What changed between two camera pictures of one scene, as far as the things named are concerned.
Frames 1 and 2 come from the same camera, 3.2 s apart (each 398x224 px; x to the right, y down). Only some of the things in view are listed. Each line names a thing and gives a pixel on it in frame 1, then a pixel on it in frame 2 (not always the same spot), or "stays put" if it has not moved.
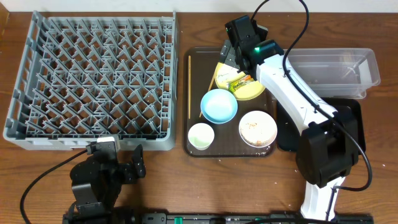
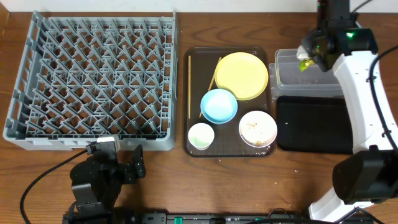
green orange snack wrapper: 233,85 → 305,63
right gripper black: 227,55 → 307,40
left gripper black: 130,176 stays put
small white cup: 201,136 stays put
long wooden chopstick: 189,85 stays put
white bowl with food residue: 257,129 stays put
